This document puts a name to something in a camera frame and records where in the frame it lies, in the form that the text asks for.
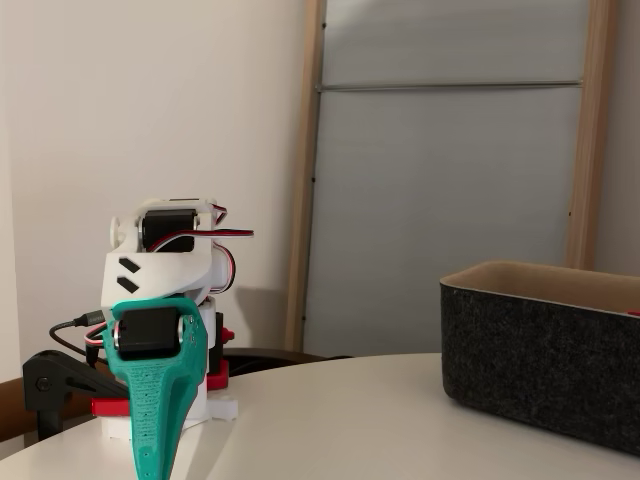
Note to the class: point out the red base clamp bracket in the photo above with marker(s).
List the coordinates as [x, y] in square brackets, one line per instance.
[218, 377]
[110, 407]

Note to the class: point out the black power plug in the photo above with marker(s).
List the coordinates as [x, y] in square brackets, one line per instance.
[92, 357]

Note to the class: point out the black table clamp red knob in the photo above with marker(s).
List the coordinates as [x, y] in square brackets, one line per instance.
[228, 336]

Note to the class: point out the metal rod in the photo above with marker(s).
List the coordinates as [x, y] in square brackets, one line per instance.
[450, 86]

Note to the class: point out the wood framed translucent panel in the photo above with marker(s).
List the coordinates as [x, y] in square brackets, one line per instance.
[450, 200]

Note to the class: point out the teal gripper black servo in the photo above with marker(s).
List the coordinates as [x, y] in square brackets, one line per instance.
[146, 334]

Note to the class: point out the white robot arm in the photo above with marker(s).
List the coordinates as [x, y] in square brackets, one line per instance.
[165, 277]

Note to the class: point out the dark grey felt basket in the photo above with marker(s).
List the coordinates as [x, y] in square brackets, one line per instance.
[525, 360]

